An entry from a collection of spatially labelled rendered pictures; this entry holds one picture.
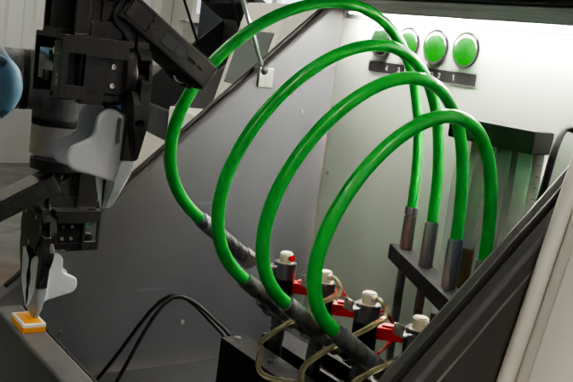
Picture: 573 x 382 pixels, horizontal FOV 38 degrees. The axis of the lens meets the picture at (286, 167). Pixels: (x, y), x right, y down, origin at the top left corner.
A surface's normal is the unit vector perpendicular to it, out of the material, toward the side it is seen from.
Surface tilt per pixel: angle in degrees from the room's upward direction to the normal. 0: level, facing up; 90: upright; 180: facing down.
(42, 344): 0
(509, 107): 90
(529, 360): 76
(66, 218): 90
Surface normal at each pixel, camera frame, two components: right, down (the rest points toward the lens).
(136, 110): 0.57, 0.15
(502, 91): -0.82, -0.02
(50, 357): 0.13, -0.98
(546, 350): -0.76, -0.25
